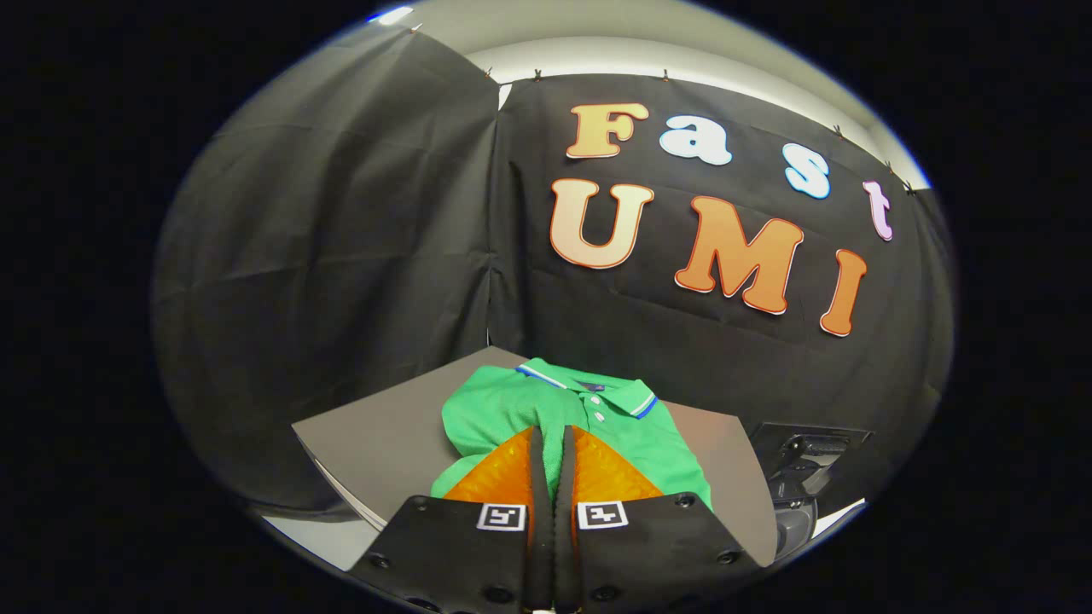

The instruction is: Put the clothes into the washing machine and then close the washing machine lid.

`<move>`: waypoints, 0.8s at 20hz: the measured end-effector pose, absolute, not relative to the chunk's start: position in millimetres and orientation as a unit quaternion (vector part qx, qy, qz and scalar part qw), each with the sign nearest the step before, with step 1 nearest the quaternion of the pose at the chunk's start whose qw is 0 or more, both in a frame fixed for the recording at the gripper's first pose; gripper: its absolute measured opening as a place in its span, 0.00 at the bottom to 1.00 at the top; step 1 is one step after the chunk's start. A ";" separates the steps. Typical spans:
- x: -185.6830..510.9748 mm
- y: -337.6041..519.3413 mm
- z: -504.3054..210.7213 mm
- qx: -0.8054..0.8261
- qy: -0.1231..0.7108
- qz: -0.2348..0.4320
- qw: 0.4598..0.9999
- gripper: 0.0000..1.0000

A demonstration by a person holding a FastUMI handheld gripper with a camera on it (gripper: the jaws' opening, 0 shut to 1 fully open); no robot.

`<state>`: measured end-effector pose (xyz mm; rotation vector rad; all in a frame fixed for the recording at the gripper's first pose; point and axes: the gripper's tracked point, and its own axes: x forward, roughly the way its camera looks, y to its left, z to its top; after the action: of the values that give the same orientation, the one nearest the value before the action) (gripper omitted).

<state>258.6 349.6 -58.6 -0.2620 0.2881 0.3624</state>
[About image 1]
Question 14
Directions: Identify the grey cabinet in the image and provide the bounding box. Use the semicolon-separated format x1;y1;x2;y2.
292;345;779;568

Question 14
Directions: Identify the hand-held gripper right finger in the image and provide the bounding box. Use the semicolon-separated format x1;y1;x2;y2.
555;424;764;614

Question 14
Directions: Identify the dark transparent washing machine lid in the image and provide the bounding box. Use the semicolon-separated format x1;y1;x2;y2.
751;422;873;506

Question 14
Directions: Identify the white table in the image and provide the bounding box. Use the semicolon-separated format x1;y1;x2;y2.
810;499;868;540

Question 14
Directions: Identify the grey washing machine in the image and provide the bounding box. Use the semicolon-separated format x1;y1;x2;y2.
766;490;822;561

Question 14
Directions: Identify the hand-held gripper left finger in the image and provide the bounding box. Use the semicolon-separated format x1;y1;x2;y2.
346;424;555;614

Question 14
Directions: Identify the green polo shirt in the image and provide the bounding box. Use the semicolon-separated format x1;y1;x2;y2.
431;358;713;513

